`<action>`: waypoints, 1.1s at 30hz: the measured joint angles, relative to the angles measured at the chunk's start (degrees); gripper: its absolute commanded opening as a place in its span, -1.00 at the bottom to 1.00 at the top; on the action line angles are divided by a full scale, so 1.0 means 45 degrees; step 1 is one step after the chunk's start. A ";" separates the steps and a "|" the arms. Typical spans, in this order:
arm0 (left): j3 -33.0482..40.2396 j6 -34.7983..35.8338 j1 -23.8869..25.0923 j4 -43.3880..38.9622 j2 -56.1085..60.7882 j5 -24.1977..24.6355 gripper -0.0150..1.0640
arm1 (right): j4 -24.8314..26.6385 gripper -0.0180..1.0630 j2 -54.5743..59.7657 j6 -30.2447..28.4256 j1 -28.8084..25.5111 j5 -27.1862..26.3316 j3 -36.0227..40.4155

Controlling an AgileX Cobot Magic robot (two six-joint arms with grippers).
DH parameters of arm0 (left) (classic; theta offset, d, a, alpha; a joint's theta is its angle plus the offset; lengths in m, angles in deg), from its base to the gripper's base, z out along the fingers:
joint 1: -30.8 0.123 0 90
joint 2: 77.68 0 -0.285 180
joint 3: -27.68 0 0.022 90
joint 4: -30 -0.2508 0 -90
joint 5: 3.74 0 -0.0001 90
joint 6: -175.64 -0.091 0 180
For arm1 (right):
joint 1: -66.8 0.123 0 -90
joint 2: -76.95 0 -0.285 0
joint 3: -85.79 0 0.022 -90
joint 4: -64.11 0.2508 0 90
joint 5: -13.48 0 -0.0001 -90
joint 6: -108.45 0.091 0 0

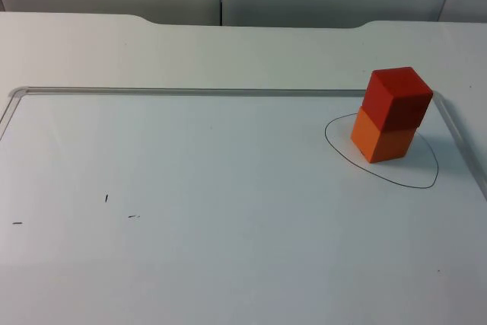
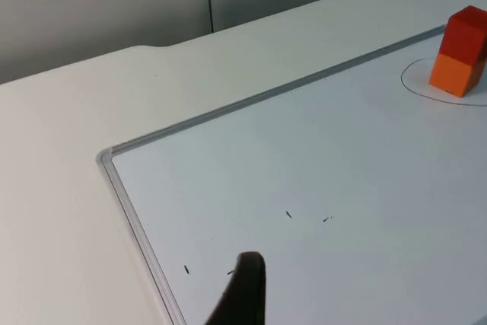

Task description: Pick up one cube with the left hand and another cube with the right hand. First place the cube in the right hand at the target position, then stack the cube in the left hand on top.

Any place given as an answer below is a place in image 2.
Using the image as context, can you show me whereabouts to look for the grey-framed whiteboard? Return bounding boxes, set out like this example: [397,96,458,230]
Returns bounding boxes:
[96,24,487,325]

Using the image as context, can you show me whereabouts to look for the red cube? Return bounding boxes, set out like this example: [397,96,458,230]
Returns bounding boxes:
[438,5,487,65]

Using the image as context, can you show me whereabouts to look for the orange cube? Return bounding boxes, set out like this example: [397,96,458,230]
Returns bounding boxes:
[428,53,487,98]

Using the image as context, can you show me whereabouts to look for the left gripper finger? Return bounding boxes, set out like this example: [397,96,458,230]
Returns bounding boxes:
[205,251,267,325]

